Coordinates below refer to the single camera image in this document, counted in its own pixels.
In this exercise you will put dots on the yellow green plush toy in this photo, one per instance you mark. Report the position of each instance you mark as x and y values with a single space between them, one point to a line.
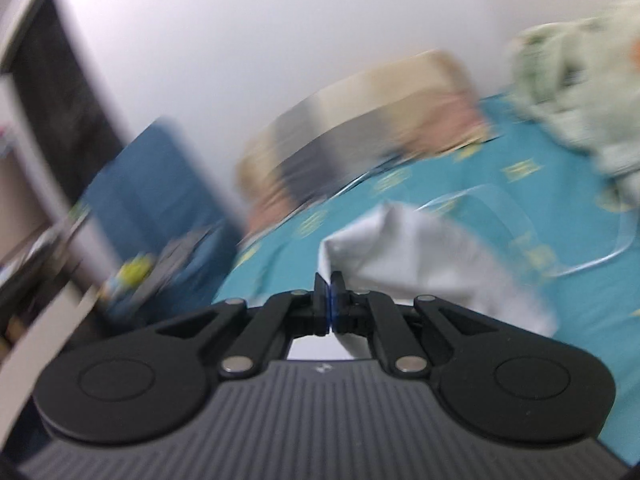
134 271

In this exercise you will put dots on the white t-shirt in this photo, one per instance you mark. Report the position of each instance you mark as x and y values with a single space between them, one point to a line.
404 253

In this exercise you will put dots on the green fleece blanket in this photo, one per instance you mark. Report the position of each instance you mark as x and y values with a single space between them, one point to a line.
581 80

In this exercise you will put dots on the grey garment on chair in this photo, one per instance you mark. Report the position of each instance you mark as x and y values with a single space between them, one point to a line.
175 256

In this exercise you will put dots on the black and white shelf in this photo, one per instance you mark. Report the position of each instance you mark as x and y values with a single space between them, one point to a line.
68 137

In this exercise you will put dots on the teal patterned bed sheet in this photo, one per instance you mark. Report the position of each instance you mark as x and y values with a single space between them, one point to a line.
546 214

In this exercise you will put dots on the blue covered sofa chair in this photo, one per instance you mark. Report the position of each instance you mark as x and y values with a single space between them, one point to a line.
149 196

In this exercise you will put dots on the plaid pillow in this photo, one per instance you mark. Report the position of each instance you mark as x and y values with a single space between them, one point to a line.
421 106

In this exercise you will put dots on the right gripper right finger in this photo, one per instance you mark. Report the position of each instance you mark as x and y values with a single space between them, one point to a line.
376 317

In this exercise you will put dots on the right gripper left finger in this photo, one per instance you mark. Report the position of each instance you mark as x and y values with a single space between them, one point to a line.
272 327

